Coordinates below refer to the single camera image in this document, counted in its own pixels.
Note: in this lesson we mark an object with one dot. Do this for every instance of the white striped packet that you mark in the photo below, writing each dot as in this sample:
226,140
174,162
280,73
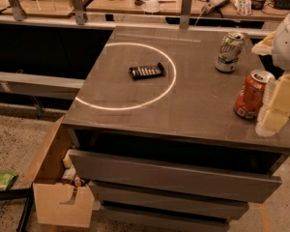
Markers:
243,7

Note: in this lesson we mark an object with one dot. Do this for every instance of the green package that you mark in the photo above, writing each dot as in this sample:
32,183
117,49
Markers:
7,179

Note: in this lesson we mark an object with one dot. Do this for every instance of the grey power strip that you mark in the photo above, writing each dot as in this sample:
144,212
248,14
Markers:
210,6

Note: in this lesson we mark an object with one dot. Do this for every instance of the black mesh cup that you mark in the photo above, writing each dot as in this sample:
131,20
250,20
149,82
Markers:
257,4

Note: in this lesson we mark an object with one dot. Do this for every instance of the grey drawer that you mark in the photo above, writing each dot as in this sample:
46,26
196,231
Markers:
169,201
183,224
152,174

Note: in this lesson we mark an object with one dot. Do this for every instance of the white bowl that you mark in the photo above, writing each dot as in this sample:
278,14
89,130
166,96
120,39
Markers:
151,6

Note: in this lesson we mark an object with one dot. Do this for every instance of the metal bracket right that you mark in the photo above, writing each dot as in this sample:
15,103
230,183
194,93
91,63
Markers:
185,14

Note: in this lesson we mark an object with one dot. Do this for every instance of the green white 7up can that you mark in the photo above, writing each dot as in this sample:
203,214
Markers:
230,49

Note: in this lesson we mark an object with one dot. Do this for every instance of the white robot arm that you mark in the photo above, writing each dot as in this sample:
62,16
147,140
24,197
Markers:
281,45

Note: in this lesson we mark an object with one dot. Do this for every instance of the grey top drawer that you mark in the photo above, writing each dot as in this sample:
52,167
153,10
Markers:
152,174

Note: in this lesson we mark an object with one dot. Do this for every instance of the cardboard box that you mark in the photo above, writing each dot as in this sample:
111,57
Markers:
57,203

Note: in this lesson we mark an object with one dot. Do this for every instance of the grey middle drawer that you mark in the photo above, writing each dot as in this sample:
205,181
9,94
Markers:
169,201

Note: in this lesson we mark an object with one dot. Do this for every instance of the grey bottom drawer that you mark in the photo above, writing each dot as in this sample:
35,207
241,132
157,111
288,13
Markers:
183,224

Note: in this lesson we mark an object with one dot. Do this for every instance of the orange soda can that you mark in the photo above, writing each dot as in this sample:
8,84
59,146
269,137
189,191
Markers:
250,98

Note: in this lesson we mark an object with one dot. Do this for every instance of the metal bracket left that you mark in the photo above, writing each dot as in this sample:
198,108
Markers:
18,13

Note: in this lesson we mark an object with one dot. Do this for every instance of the metal bracket middle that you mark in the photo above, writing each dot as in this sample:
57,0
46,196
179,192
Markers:
79,12

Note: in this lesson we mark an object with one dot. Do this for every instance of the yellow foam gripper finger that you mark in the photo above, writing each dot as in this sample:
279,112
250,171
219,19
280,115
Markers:
275,111
265,46

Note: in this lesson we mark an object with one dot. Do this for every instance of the metal bracket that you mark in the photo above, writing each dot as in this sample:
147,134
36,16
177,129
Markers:
18,13
185,14
79,12

